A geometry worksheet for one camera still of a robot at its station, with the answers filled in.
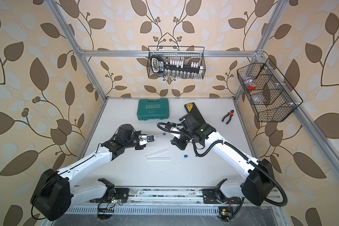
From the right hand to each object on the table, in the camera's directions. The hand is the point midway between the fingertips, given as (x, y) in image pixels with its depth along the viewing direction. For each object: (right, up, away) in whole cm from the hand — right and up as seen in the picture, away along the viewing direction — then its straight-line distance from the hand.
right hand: (174, 140), depth 77 cm
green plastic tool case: (-18, +18, +31) cm, 40 cm away
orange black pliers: (+45, +15, +31) cm, 57 cm away
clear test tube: (-10, 0, +17) cm, 20 cm away
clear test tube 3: (-10, -14, +12) cm, 21 cm away
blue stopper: (-7, 0, +22) cm, 23 cm away
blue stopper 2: (+7, -12, +12) cm, 18 cm away
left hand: (-16, +3, +6) cm, 17 cm away
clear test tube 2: (-13, -11, +12) cm, 21 cm away
